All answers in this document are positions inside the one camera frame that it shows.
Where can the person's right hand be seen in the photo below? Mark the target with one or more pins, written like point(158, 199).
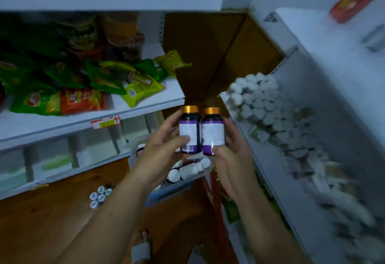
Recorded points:
point(234, 170)

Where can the person's left hand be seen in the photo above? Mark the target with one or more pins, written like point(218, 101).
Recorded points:
point(156, 161)

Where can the clear plastic bin of bottles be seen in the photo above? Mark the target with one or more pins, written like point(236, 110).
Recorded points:
point(180, 184)

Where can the purple label brown-cap bottle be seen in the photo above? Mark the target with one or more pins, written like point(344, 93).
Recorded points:
point(189, 116)
point(213, 122)

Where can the person's left forearm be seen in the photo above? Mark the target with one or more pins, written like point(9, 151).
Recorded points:
point(105, 227)

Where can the pack of small bottles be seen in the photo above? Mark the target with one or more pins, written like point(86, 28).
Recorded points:
point(99, 196)

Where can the person's left leg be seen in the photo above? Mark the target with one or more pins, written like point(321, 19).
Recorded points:
point(143, 236)

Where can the blue plastic stool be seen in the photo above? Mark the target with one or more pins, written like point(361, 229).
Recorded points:
point(168, 194)

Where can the pile of mixed packets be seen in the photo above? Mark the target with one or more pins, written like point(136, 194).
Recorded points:
point(231, 212)

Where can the red yellow price tag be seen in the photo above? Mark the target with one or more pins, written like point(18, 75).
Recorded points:
point(105, 122)

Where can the stack of white heart-lid jars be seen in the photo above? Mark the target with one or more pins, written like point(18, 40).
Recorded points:
point(252, 98)

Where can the white left slipper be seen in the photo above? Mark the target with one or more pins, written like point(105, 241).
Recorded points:
point(140, 253)

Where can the white slipper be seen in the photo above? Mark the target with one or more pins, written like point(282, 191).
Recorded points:
point(140, 253)
point(195, 256)

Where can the white right slipper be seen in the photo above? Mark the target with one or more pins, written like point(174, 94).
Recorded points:
point(195, 256)

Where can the pile of snack bags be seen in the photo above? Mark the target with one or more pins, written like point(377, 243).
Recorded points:
point(81, 101)

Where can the row of pale flat packs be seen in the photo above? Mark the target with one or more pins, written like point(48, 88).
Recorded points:
point(57, 161)

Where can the dark instant noodle cup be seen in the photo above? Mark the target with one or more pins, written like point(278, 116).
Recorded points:
point(129, 51)

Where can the small yellow price tag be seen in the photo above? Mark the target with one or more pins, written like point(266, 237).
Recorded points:
point(41, 186)

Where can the orange instant noodle cup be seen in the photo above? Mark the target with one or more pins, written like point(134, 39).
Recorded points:
point(120, 29)

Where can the green instant noodle cup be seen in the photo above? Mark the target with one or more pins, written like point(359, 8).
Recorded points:
point(78, 35)

